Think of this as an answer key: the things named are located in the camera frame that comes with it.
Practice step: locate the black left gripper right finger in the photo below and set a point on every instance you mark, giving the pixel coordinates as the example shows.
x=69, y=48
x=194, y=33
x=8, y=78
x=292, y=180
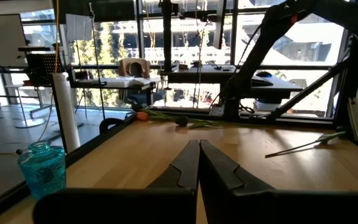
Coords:
x=222, y=174

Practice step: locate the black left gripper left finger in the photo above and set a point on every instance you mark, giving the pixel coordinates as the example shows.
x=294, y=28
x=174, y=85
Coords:
x=179, y=174

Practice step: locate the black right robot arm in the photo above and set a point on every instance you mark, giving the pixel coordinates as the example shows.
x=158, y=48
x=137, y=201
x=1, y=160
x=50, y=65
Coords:
x=259, y=49

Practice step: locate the teal glass vase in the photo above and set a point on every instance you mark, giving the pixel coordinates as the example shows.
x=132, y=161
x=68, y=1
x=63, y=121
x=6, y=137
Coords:
x=42, y=174

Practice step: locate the green flower stem on table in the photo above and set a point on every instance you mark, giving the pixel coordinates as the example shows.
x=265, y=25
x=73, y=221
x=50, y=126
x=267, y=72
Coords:
x=181, y=120

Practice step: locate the white bin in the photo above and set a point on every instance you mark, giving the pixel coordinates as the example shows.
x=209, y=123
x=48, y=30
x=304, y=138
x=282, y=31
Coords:
x=267, y=105

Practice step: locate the dark office chair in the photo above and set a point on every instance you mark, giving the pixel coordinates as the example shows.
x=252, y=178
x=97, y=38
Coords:
x=141, y=98

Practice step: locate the black curved clamp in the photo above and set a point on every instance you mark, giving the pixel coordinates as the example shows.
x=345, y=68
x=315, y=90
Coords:
x=107, y=122

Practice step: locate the white paper stack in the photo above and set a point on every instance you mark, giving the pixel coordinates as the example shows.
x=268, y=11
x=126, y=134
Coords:
x=123, y=81

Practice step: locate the dark computer mouse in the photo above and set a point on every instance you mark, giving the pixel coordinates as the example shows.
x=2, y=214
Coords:
x=263, y=74

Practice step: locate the tan jacket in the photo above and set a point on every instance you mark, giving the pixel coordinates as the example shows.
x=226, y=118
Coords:
x=134, y=67

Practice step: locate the black office desk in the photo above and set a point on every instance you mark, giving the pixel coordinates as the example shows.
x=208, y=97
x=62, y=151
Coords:
x=85, y=84

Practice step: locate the white round-base side table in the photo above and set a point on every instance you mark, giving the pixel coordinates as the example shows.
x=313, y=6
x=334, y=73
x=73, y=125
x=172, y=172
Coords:
x=26, y=121

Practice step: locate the black perforated cart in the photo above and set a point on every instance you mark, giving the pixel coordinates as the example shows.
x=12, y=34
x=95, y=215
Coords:
x=43, y=65

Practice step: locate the black tripod light stand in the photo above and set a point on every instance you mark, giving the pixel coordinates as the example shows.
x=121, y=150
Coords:
x=78, y=28

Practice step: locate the white whiteboard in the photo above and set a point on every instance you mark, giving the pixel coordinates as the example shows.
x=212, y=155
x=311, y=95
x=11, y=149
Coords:
x=2, y=40

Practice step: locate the black desk post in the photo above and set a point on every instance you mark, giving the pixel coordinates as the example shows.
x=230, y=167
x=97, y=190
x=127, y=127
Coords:
x=167, y=37

